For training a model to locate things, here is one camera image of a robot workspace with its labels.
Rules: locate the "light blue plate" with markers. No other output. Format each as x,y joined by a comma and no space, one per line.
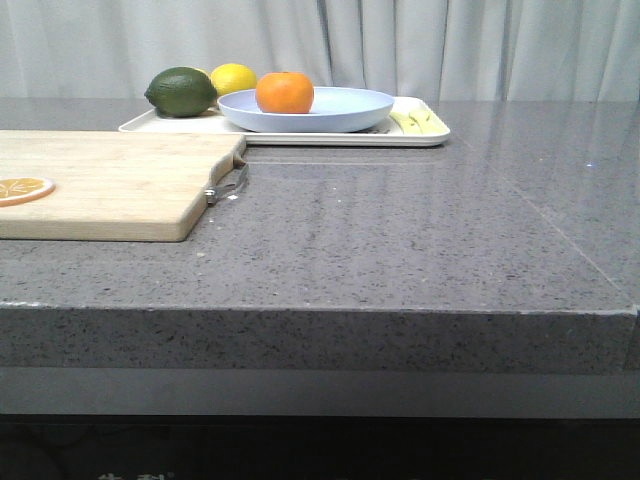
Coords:
334,110

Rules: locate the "orange mandarin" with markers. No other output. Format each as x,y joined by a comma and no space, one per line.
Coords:
285,93

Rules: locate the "cream bear tray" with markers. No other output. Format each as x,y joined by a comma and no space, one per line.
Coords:
398,130

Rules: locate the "wooden cutting board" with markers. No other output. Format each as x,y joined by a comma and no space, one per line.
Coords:
114,186

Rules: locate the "green lime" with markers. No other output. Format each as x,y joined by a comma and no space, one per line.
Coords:
181,92

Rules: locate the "grey curtain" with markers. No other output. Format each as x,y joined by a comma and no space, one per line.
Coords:
435,50

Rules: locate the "orange slice toy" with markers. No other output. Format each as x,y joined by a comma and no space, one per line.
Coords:
19,190

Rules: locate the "metal cutting board handle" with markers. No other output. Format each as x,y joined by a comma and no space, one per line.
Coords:
215,193

